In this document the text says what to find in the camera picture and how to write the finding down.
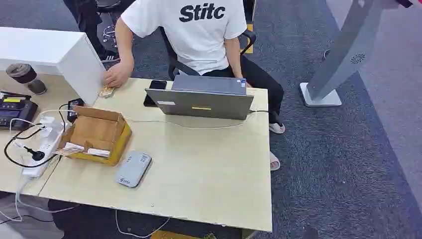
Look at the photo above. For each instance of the grey laptop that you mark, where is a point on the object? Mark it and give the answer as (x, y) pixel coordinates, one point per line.
(204, 99)

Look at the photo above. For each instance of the black smartphone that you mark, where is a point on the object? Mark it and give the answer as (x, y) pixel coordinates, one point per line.
(154, 92)

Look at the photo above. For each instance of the black office chair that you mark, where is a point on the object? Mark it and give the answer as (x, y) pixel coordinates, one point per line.
(178, 64)

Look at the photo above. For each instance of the person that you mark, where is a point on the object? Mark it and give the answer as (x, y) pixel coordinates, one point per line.
(197, 33)

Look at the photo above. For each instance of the grey card reader device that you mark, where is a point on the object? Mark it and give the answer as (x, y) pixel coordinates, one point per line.
(133, 169)

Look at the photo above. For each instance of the person's right hand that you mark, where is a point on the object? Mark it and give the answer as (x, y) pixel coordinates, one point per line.
(115, 75)

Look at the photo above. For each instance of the wooden card box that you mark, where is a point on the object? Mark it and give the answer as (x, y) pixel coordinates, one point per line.
(97, 135)

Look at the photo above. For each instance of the white card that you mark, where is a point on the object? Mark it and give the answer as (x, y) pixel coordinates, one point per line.
(98, 152)

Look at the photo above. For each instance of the black power adapter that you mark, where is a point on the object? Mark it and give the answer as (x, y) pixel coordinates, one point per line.
(74, 109)

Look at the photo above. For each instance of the grey floor stand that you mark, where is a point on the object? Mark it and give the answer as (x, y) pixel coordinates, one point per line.
(343, 56)

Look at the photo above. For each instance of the white power strip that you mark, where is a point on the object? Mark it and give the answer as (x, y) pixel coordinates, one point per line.
(44, 145)

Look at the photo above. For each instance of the white partition box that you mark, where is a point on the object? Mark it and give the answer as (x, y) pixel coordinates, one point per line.
(49, 54)

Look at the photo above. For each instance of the dark coffee cup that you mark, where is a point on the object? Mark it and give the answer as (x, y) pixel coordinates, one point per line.
(24, 76)

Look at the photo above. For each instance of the black desk telephone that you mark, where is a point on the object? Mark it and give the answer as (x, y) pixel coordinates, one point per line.
(14, 110)

